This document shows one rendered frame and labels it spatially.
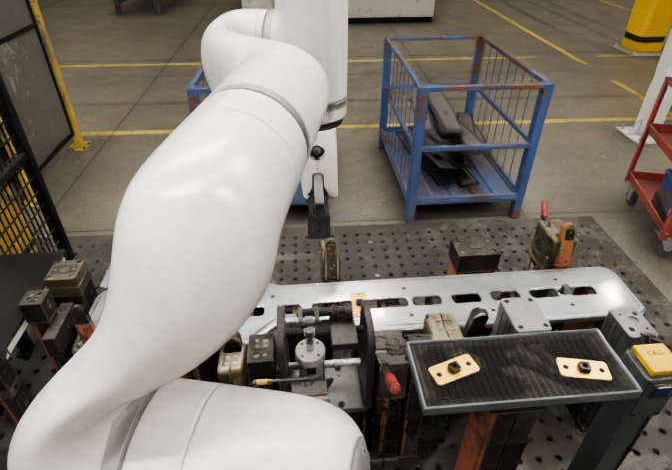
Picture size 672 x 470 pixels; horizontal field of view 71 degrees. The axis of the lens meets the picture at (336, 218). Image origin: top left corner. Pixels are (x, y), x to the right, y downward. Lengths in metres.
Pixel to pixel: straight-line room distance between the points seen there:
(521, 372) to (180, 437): 0.69
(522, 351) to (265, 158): 0.74
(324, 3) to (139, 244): 0.37
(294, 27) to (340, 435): 0.41
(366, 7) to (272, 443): 8.68
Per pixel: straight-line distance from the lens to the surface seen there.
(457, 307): 1.22
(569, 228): 1.41
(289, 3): 0.55
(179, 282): 0.24
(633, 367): 1.05
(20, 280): 1.45
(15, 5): 4.24
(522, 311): 1.09
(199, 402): 0.32
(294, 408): 0.32
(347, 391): 1.07
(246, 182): 0.26
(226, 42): 0.48
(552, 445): 1.42
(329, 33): 0.56
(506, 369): 0.91
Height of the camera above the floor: 1.84
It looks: 34 degrees down
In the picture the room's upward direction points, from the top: straight up
